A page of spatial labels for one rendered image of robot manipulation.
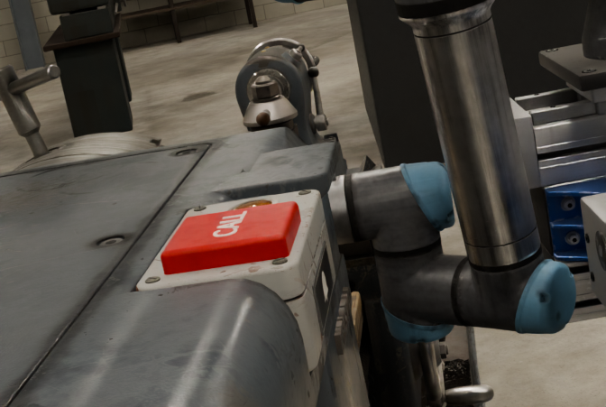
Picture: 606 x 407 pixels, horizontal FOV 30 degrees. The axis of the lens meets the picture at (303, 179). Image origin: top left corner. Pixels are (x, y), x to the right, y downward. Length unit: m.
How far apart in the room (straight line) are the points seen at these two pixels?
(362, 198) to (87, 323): 0.73
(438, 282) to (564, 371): 2.16
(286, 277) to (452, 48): 0.58
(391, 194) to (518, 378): 2.16
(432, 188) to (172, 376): 0.80
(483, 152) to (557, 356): 2.38
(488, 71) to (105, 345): 0.68
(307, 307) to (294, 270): 0.02
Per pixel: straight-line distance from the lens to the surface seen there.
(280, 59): 2.14
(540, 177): 1.39
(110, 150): 1.01
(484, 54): 1.07
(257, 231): 0.53
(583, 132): 1.39
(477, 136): 1.09
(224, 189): 0.67
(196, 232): 0.55
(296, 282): 0.51
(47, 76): 0.96
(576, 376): 3.30
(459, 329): 2.29
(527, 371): 3.37
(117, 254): 0.59
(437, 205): 1.20
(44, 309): 0.53
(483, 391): 1.65
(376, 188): 1.20
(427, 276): 1.21
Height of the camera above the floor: 1.41
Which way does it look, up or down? 14 degrees down
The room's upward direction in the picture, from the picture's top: 11 degrees counter-clockwise
